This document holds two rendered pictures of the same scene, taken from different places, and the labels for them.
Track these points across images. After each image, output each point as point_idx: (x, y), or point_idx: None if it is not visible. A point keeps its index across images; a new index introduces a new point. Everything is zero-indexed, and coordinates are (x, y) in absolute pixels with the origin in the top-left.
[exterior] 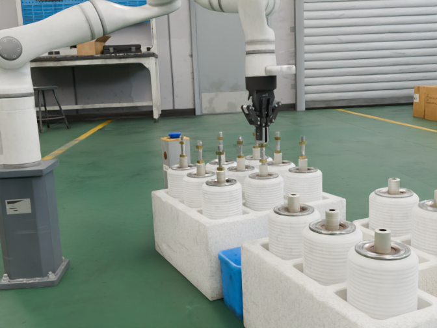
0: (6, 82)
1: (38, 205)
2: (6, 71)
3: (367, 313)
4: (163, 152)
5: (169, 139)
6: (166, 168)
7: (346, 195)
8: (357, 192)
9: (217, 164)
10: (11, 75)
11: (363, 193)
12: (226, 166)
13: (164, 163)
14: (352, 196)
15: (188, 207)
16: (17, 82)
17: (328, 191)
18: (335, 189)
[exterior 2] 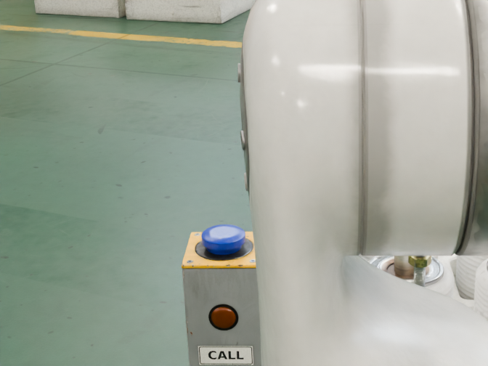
0: (428, 340)
1: None
2: (342, 269)
3: None
4: (205, 309)
5: (254, 261)
6: (232, 354)
7: (232, 223)
8: (231, 208)
9: (436, 280)
10: (359, 281)
11: (243, 206)
12: (449, 275)
13: (213, 340)
14: (249, 221)
15: None
16: (444, 310)
17: (175, 226)
18: (179, 216)
